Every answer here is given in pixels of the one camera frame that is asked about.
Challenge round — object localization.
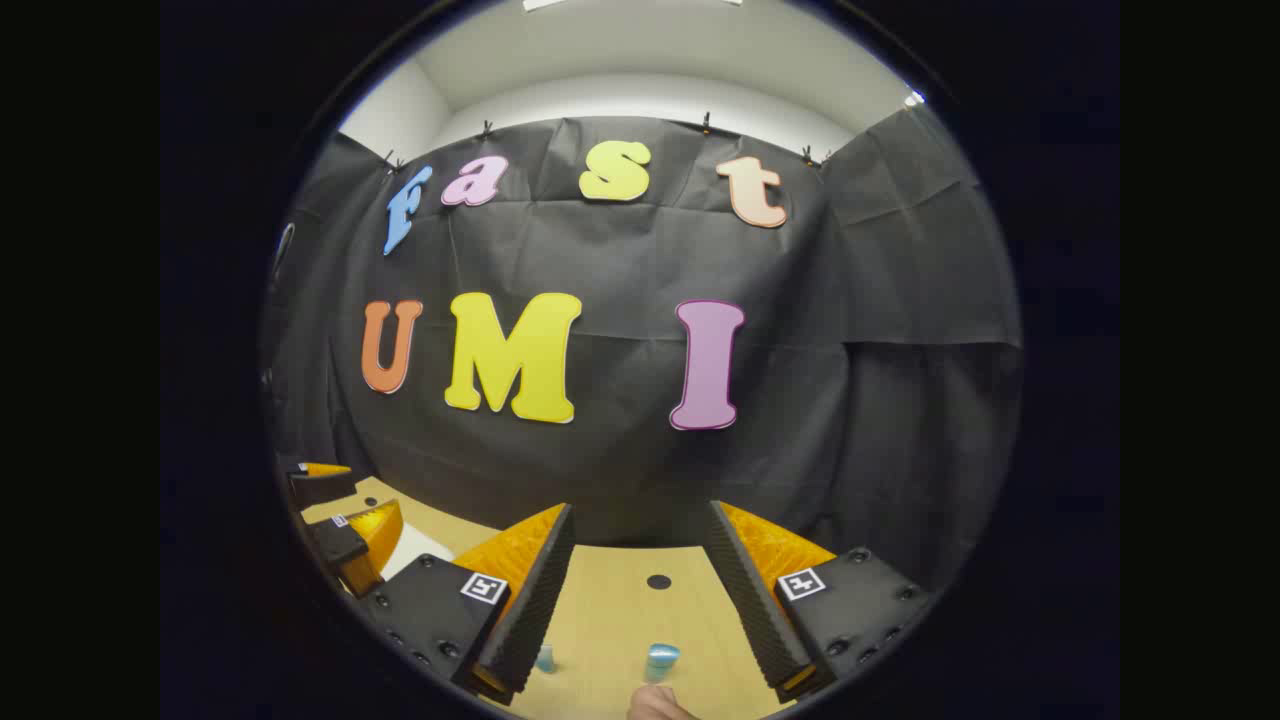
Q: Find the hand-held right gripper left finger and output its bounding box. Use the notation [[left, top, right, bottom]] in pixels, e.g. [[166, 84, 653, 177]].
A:
[[360, 503, 576, 706]]

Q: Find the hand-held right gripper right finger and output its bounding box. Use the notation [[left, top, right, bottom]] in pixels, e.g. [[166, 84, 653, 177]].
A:
[[708, 500, 936, 704]]

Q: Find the white suitcase with grey lining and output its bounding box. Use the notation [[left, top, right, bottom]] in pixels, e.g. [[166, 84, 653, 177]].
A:
[[383, 524, 457, 582]]

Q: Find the black backdrop cloth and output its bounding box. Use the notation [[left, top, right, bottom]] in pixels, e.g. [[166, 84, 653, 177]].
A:
[[262, 100, 1023, 591]]

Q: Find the white ceiling light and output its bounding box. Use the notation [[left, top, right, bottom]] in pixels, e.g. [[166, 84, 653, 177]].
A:
[[523, 0, 746, 12]]

